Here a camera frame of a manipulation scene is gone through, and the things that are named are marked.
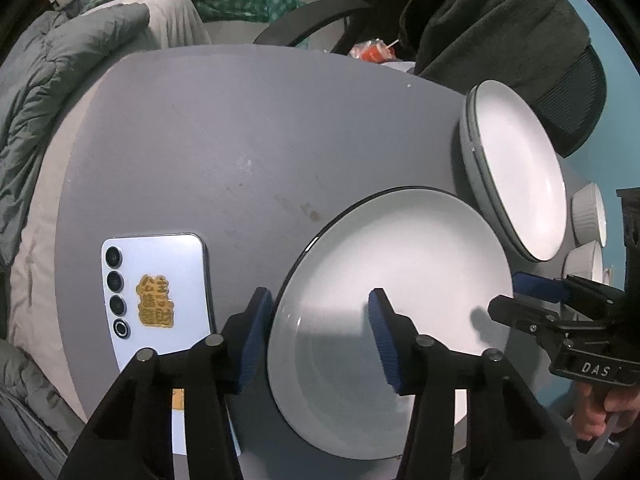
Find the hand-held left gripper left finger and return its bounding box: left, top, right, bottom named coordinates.
left=59, top=287, right=273, bottom=480

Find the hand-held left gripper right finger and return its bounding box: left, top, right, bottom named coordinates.
left=367, top=287, right=581, bottom=480

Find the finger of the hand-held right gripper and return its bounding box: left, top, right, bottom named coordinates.
left=511, top=271, right=626, bottom=311
left=487, top=295, right=576, bottom=348

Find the white ribbed bowl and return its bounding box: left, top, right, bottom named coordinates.
left=571, top=182, right=607, bottom=248
left=561, top=240, right=606, bottom=283

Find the white plate black rim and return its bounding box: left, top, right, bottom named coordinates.
left=266, top=186, right=516, bottom=462

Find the white plate grey underside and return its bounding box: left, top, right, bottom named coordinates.
left=466, top=80, right=568, bottom=262
left=459, top=105, right=531, bottom=261

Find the person's right hand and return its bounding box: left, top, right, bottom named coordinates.
left=570, top=385, right=640, bottom=442

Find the light blue smartphone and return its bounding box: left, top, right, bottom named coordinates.
left=101, top=232, right=242, bottom=457

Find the black mesh office chair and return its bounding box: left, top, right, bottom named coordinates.
left=252, top=0, right=608, bottom=158

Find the beige bed sheet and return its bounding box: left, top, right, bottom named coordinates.
left=9, top=92, right=103, bottom=423

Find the dark grey garment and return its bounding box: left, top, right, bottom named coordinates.
left=345, top=0, right=591, bottom=91

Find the orange snack packet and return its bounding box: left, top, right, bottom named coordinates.
left=348, top=37, right=401, bottom=63

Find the grey comforter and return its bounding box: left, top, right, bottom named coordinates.
left=0, top=2, right=151, bottom=480

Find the white pillow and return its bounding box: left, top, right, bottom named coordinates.
left=80, top=0, right=213, bottom=53

